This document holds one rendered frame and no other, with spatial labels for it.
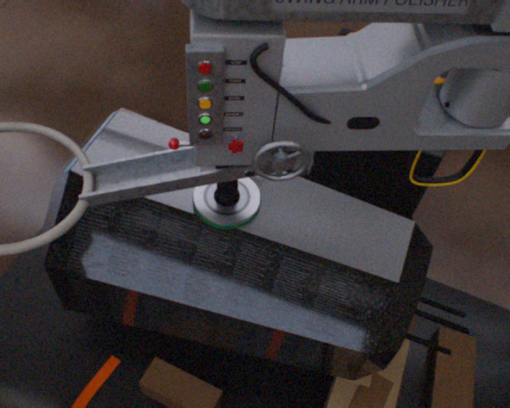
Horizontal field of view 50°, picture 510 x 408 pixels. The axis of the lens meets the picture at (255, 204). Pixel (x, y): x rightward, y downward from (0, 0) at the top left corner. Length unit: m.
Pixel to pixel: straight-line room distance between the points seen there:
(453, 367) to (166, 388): 1.17
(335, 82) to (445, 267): 1.66
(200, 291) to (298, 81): 0.79
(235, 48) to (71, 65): 2.47
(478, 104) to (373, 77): 0.31
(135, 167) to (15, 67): 2.04
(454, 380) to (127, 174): 1.55
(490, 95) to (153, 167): 0.96
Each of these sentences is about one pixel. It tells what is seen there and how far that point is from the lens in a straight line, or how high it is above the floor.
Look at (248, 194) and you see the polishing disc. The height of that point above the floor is 0.85.
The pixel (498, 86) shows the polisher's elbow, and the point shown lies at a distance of 1.46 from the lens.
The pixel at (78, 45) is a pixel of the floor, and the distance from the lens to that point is 3.73.
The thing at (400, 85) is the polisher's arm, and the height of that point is 1.40.
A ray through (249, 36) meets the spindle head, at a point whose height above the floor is 1.54.
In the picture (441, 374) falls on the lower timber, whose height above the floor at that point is 0.09.
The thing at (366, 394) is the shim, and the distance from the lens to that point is 2.19.
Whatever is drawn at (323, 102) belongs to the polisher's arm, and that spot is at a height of 1.35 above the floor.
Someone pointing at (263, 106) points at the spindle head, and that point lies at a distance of 1.30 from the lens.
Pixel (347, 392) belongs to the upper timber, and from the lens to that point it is 2.18.
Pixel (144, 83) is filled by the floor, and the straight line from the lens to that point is 3.40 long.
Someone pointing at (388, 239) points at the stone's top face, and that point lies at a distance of 1.77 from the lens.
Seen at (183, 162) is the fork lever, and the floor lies 0.97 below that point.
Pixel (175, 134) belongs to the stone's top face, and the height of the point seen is 0.82.
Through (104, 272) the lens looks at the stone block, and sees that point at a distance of 1.88.
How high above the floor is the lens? 2.24
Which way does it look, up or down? 54 degrees down
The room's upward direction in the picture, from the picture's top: 7 degrees clockwise
